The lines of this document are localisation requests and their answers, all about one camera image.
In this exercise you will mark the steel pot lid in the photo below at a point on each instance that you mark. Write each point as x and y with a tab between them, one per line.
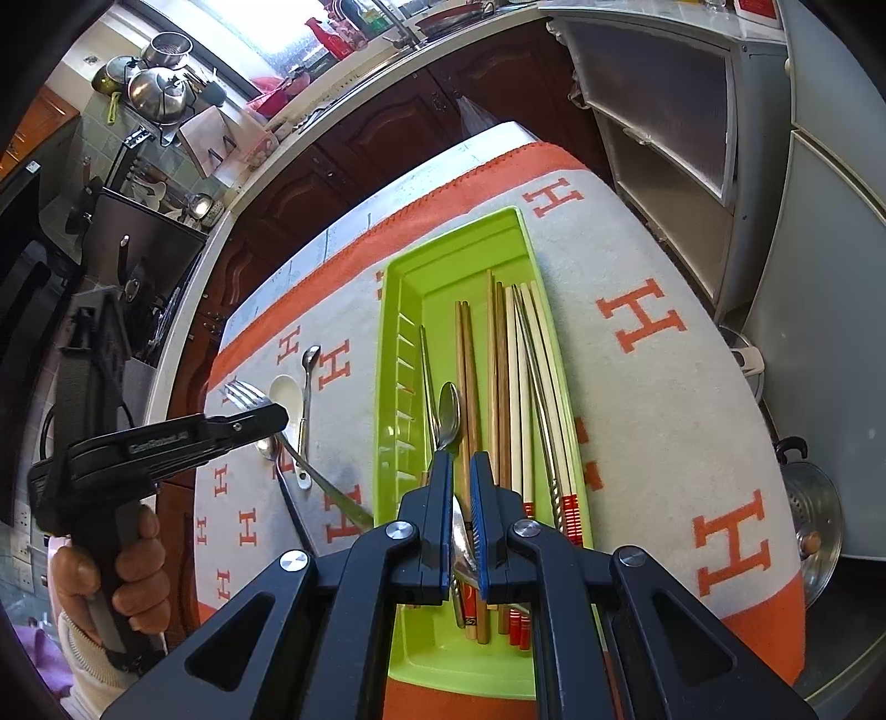
810	512

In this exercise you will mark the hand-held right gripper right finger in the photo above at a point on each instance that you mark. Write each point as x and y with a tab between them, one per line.
481	526

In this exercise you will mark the white ceramic spoon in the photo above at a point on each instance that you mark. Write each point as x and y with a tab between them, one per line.
287	398

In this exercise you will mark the grey metal cupboard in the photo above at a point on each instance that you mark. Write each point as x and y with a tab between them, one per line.
664	159

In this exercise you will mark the large steel pot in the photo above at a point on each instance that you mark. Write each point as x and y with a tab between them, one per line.
159	93

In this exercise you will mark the steel pot on rack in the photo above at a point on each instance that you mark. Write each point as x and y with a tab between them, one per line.
166	48

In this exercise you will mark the small steel cup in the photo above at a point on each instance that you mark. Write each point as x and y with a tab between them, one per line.
201	204

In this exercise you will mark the black gas stove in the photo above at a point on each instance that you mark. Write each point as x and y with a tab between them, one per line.
163	325

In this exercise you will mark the range hood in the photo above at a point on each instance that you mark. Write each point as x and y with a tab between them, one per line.
149	242

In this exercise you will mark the brown wooden chopstick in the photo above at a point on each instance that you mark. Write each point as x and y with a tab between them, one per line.
504	388
473	388
460	360
493	346

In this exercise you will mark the wooden cutting board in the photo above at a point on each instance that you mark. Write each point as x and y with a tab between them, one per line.
221	138

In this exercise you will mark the pink plastic basin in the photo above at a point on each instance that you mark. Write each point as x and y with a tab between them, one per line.
277	93

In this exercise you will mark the cream chopstick red striped end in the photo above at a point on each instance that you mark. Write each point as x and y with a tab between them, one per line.
547	401
513	388
558	401

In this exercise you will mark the steel fork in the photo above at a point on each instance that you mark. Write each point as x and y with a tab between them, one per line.
249	400

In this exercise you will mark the green plastic tray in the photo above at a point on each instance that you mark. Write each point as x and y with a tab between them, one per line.
450	256

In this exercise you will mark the person's left forearm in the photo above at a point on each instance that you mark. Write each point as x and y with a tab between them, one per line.
83	668

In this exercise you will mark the orange white printed tablecloth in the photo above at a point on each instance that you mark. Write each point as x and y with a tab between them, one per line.
657	415

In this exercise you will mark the long thin steel spoon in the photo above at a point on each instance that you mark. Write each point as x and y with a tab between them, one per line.
311	356

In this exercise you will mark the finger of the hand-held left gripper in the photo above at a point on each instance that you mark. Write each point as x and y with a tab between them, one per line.
249	426

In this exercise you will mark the clear plastic bag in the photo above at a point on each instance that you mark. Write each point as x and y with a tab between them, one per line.
471	114

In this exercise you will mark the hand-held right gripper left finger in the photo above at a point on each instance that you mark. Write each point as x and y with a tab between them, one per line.
436	526

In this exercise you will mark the white rice cooker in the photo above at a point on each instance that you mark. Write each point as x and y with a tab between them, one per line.
747	363

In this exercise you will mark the purple cloth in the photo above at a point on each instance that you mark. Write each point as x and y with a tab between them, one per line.
31	644

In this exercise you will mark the white wall socket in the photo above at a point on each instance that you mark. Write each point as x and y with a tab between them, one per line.
21	547

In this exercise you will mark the grey refrigerator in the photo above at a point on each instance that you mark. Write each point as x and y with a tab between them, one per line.
830	311

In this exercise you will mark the person's left hand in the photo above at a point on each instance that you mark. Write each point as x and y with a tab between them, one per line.
138	561

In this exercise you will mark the steel sink faucet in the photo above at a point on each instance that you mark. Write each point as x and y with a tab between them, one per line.
398	24

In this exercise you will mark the red white box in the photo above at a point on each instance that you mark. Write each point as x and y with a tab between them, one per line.
758	7

